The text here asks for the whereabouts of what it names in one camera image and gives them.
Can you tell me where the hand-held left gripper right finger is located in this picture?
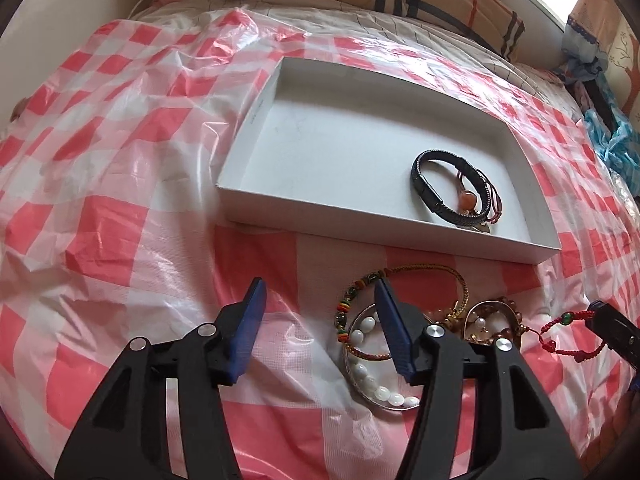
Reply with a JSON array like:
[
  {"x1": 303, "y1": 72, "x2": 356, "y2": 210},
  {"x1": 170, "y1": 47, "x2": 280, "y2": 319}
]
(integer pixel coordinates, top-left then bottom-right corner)
[{"x1": 374, "y1": 277, "x2": 586, "y2": 480}]

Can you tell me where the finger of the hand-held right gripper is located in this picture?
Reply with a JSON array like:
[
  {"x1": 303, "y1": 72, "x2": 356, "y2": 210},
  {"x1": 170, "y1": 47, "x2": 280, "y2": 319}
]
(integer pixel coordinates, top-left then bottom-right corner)
[{"x1": 586, "y1": 300, "x2": 640, "y2": 361}]

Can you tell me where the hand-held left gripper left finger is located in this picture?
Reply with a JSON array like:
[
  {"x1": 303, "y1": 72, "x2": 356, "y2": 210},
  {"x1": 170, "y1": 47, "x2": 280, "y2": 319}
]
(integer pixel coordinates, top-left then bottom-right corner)
[{"x1": 54, "y1": 276, "x2": 268, "y2": 480}]

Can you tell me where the red cord bracelet green bead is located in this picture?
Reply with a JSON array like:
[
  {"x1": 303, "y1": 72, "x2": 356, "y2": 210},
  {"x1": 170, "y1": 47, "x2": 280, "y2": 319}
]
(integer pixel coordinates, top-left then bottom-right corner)
[{"x1": 537, "y1": 310, "x2": 606, "y2": 363}]

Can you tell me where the colourful beaded bracelet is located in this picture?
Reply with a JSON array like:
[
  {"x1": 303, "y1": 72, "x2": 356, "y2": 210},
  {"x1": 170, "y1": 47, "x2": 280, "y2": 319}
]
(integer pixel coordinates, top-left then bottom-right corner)
[{"x1": 334, "y1": 271, "x2": 396, "y2": 361}]

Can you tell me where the white bead bracelet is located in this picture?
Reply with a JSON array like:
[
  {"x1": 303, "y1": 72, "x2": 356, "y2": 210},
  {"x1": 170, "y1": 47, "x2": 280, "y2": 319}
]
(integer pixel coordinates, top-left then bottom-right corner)
[{"x1": 345, "y1": 316, "x2": 421, "y2": 408}]

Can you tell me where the pearl and amber bracelet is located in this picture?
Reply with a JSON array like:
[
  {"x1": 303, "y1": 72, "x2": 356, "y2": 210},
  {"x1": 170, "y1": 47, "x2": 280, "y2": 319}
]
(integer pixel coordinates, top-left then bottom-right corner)
[{"x1": 467, "y1": 316, "x2": 501, "y2": 343}]

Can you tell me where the white cardboard box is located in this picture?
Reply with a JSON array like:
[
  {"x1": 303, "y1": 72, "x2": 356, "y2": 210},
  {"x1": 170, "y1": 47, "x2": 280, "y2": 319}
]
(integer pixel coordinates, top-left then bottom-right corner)
[{"x1": 215, "y1": 56, "x2": 562, "y2": 266}]

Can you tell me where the blue plastic bag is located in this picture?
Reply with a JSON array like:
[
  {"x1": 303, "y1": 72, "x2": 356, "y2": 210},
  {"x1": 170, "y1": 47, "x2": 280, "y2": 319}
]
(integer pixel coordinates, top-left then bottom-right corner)
[{"x1": 582, "y1": 107, "x2": 640, "y2": 171}]

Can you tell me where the red white checked plastic sheet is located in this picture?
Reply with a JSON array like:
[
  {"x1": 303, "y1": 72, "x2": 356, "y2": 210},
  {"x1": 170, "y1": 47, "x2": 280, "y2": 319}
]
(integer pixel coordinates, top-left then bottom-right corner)
[{"x1": 0, "y1": 7, "x2": 640, "y2": 480}]

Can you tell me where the beige printed curtain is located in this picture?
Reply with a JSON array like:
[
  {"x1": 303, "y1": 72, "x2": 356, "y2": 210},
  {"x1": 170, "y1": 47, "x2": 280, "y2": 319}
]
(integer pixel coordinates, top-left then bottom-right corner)
[{"x1": 560, "y1": 0, "x2": 640, "y2": 111}]

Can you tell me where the beige plaid pillow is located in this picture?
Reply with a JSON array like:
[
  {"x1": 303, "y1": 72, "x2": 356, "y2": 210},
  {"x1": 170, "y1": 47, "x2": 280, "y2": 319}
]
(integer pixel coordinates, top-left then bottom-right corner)
[{"x1": 207, "y1": 0, "x2": 526, "y2": 63}]

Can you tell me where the braided gold cord bracelet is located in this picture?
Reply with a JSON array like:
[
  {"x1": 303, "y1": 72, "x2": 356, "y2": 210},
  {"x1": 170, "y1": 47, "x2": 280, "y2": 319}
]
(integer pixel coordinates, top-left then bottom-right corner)
[{"x1": 380, "y1": 264, "x2": 471, "y2": 321}]

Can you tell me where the brown wooden bead bracelet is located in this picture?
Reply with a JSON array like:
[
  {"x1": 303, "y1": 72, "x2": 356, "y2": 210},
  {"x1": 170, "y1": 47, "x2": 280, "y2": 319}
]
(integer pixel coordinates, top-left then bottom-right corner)
[{"x1": 492, "y1": 299, "x2": 543, "y2": 353}]

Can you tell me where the black leather bracelet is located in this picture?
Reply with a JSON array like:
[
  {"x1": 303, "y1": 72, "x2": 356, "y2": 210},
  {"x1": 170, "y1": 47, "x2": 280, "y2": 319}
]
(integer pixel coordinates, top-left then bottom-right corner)
[{"x1": 411, "y1": 147, "x2": 488, "y2": 226}]

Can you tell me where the red cord bracelet orange bead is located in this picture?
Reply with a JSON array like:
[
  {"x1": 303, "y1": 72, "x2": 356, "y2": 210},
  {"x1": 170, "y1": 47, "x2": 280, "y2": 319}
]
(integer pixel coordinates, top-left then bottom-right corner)
[{"x1": 455, "y1": 167, "x2": 503, "y2": 233}]

